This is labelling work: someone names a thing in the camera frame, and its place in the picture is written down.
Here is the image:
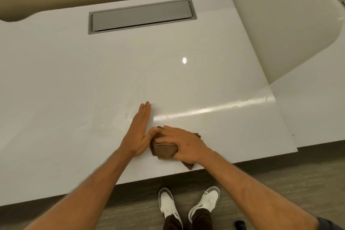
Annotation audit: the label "dark right sleeve cuff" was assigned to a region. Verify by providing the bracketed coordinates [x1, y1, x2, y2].
[316, 217, 343, 230]

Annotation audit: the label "white left shoe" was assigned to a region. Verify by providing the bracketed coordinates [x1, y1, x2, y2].
[158, 187, 183, 230]

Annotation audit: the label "brown cloth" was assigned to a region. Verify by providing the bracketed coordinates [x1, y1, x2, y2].
[150, 126, 202, 171]

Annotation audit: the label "person's left forearm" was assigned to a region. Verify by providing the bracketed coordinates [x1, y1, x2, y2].
[24, 148, 135, 230]

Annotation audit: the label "white shoe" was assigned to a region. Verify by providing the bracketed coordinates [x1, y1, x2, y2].
[188, 186, 220, 224]
[158, 187, 183, 230]

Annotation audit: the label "white desk divider panel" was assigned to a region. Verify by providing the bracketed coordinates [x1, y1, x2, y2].
[228, 0, 343, 85]

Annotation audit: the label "grey cable hatch lid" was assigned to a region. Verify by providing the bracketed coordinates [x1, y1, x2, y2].
[88, 0, 197, 35]

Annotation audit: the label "white right shoe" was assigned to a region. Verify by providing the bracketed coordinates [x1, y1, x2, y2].
[188, 186, 220, 224]

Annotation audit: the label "dark trouser legs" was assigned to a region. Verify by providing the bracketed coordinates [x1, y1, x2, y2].
[163, 208, 213, 230]

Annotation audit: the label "person's left hand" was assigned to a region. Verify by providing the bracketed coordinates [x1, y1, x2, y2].
[119, 101, 159, 158]

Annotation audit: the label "person's right hand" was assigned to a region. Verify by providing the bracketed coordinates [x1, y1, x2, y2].
[154, 125, 210, 165]

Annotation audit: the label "person's right forearm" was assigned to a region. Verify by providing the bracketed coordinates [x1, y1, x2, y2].
[199, 149, 322, 230]

